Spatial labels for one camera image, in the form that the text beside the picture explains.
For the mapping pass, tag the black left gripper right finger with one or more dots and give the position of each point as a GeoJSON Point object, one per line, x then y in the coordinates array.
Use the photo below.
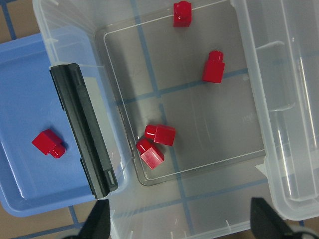
{"type": "Point", "coordinates": [265, 223]}

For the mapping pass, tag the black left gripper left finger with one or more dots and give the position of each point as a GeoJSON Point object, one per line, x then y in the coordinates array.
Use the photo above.
{"type": "Point", "coordinates": [98, 223]}

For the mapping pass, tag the red block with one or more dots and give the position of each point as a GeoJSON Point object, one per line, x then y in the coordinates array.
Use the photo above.
{"type": "Point", "coordinates": [182, 14]}
{"type": "Point", "coordinates": [214, 67]}
{"type": "Point", "coordinates": [161, 134]}
{"type": "Point", "coordinates": [49, 143]}
{"type": "Point", "coordinates": [149, 153]}

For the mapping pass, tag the clear plastic box lid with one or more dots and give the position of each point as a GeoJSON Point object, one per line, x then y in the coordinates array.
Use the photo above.
{"type": "Point", "coordinates": [281, 44]}

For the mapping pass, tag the blue plastic tray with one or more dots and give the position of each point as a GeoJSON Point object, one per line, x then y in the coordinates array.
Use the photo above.
{"type": "Point", "coordinates": [31, 182]}

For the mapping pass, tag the clear plastic storage box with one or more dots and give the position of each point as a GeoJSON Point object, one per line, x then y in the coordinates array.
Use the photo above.
{"type": "Point", "coordinates": [152, 74]}

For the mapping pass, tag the black box latch handle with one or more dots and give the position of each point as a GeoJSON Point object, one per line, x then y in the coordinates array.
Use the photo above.
{"type": "Point", "coordinates": [74, 97]}

